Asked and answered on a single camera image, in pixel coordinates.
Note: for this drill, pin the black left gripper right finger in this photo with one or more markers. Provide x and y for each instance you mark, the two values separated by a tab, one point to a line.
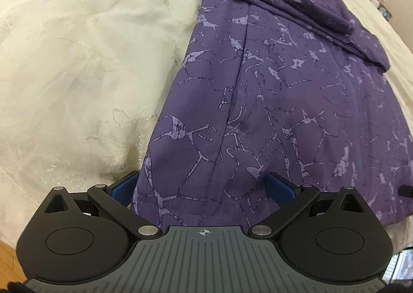
332	237

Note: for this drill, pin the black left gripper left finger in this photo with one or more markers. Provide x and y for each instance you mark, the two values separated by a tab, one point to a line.
75	237

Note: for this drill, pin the purple patterned garment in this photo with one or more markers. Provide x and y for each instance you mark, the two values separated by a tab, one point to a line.
293	87

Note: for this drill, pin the cream embroidered bedspread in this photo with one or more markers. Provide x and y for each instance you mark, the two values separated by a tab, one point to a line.
84	82

